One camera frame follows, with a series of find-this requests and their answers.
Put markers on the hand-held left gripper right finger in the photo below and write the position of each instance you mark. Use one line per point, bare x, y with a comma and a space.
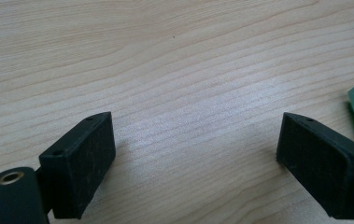
324, 171

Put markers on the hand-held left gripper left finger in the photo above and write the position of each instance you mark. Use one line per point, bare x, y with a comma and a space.
81, 168

